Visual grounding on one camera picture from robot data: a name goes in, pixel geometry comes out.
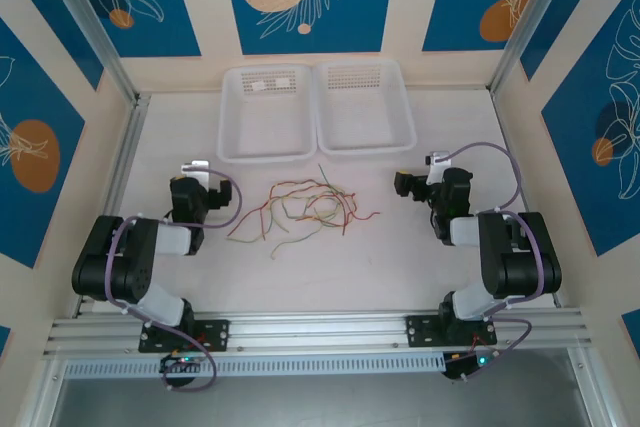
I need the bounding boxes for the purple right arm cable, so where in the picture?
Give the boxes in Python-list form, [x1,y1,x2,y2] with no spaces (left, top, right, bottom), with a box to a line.
[439,141,544,383]

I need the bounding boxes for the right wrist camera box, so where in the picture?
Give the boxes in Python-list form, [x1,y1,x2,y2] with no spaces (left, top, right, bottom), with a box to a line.
[423,149,452,184]

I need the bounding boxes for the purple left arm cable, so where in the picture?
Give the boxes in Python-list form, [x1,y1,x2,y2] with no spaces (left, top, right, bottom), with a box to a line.
[106,169,245,393]

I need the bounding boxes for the aluminium frame post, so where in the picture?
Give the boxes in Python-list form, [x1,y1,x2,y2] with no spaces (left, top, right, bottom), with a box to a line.
[35,0,140,104]
[489,0,571,94]

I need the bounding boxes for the white plastic basket with stickers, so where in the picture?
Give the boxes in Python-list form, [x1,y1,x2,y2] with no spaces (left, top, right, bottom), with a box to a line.
[217,64,319,166]

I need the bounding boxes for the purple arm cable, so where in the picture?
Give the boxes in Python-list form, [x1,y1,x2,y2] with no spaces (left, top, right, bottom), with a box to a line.
[106,169,245,393]
[439,141,544,383]

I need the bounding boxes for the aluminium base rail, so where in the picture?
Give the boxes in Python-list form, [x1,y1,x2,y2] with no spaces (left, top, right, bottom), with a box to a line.
[42,309,596,359]

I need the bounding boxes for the grey slotted cable duct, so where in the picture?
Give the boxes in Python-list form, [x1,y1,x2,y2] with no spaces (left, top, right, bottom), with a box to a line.
[62,351,449,379]

